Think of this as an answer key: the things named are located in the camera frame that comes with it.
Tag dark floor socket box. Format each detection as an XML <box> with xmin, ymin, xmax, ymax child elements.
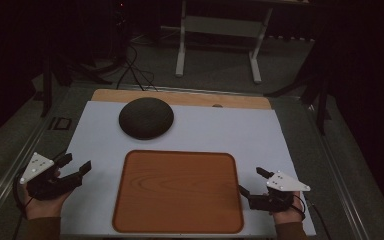
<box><xmin>48</xmin><ymin>116</ymin><xmax>73</xmax><ymax>132</ymax></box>

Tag white table mat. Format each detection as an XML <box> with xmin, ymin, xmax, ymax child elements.
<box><xmin>59</xmin><ymin>100</ymin><xmax>317</xmax><ymax>238</ymax></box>

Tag dark round wooden plate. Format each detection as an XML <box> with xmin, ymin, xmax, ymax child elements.
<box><xmin>118</xmin><ymin>96</ymin><xmax>175</xmax><ymax>141</ymax></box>

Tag black floor cables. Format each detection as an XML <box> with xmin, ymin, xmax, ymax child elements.
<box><xmin>114</xmin><ymin>41</ymin><xmax>159</xmax><ymax>92</ymax></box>

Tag black stand with legs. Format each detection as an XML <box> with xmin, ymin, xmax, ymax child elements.
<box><xmin>263</xmin><ymin>59</ymin><xmax>334</xmax><ymax>136</ymax></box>

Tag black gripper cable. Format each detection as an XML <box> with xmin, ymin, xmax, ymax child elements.
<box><xmin>293</xmin><ymin>193</ymin><xmax>333</xmax><ymax>240</ymax></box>
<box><xmin>11</xmin><ymin>166</ymin><xmax>36</xmax><ymax>240</ymax></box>

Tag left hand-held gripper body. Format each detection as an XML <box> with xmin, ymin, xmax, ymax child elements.
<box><xmin>19</xmin><ymin>151</ymin><xmax>69</xmax><ymax>202</ymax></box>

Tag brown wooden tray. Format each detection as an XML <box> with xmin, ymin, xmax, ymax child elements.
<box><xmin>111</xmin><ymin>149</ymin><xmax>245</xmax><ymax>235</ymax></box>

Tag grey metal floor rail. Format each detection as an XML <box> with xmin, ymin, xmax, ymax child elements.
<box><xmin>0</xmin><ymin>109</ymin><xmax>56</xmax><ymax>231</ymax></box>
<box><xmin>301</xmin><ymin>99</ymin><xmax>371</xmax><ymax>240</ymax></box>

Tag white metal stand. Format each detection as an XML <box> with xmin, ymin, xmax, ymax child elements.
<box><xmin>174</xmin><ymin>0</ymin><xmax>275</xmax><ymax>85</ymax></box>

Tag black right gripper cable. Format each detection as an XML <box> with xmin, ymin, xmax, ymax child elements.
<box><xmin>293</xmin><ymin>193</ymin><xmax>333</xmax><ymax>240</ymax></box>

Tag person's left hand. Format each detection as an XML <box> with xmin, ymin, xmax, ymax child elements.
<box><xmin>22</xmin><ymin>169</ymin><xmax>75</xmax><ymax>221</ymax></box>

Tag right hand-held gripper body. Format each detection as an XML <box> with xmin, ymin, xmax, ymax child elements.
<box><xmin>248</xmin><ymin>170</ymin><xmax>312</xmax><ymax>213</ymax></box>

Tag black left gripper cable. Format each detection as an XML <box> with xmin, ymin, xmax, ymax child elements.
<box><xmin>11</xmin><ymin>166</ymin><xmax>36</xmax><ymax>240</ymax></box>

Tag person's right hand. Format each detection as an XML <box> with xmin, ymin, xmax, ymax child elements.
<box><xmin>263</xmin><ymin>191</ymin><xmax>307</xmax><ymax>225</ymax></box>

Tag light wooden table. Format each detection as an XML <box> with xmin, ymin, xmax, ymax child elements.
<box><xmin>90</xmin><ymin>88</ymin><xmax>273</xmax><ymax>111</ymax></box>

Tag black tripod stand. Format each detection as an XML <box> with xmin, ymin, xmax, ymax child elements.
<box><xmin>29</xmin><ymin>43</ymin><xmax>114</xmax><ymax>118</ymax></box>

